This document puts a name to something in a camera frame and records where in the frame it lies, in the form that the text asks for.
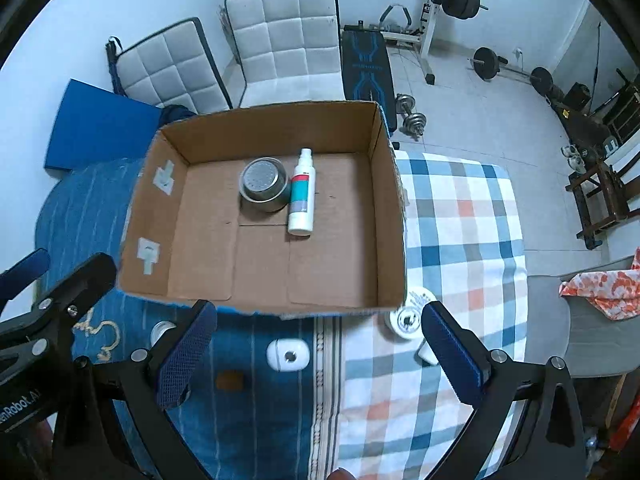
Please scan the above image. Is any dark exercise equipment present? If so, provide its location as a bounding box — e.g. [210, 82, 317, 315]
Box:
[547, 95, 616, 151]

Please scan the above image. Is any small white jar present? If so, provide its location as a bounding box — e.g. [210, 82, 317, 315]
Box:
[385, 308, 426, 341]

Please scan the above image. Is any grey handle exercise attachment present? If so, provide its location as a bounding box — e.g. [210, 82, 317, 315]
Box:
[378, 4, 413, 31]

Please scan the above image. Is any thin black pole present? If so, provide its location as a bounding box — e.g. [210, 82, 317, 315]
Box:
[592, 20, 603, 106]

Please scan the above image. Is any blue foam mat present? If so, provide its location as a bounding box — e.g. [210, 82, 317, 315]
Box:
[44, 78, 173, 173]

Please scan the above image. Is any grey chair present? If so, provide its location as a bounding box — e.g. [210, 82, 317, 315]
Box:
[530, 255, 640, 378]

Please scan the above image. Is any silver metal tin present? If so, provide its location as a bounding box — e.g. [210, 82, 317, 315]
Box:
[238, 158, 292, 213]

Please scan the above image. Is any orange floral cloth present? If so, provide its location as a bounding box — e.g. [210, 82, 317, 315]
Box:
[559, 247, 640, 321]

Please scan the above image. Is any black and blue weight bench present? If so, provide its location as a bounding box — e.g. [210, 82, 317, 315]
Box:
[341, 25, 398, 133]

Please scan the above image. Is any small white quilted chair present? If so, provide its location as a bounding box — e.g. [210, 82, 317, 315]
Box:
[106, 16, 233, 113]

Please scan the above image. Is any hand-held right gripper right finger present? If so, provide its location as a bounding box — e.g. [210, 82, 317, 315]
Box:
[421, 301, 588, 480]

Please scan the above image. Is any dark wooden chair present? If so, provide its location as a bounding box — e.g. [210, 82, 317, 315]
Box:
[565, 140, 640, 251]

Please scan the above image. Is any blue striped blanket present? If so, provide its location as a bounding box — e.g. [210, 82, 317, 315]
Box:
[35, 157, 346, 480]

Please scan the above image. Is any white rounded plastic case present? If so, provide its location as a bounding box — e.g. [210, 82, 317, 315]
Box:
[266, 338, 309, 372]

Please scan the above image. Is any white barbell rack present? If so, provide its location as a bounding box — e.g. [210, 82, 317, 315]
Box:
[275, 0, 456, 86]

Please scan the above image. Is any short barbell with black plates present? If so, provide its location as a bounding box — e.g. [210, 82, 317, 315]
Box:
[470, 46, 555, 96]

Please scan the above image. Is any large white quilted chair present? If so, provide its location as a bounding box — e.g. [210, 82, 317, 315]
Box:
[222, 0, 346, 108]

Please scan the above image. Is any silver lidded round tin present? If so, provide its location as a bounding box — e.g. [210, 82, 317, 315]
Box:
[150, 321, 178, 348]

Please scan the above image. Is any white spray bottle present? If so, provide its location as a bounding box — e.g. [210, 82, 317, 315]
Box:
[287, 148, 318, 237]

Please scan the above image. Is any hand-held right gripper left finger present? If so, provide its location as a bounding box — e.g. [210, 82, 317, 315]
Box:
[52, 300, 218, 480]

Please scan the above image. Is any black box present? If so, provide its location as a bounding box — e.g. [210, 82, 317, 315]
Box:
[565, 82, 593, 111]

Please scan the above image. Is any cardboard box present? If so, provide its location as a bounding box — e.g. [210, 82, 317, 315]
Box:
[117, 100, 408, 318]

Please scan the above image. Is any plaid blanket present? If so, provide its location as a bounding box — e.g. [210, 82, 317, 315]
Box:
[335, 150, 531, 480]

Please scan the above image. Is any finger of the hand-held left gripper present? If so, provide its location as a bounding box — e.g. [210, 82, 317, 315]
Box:
[0, 249, 52, 303]
[27, 253, 117, 333]

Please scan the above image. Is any dark blue cloth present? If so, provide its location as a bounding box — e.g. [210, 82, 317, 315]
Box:
[160, 104, 198, 123]

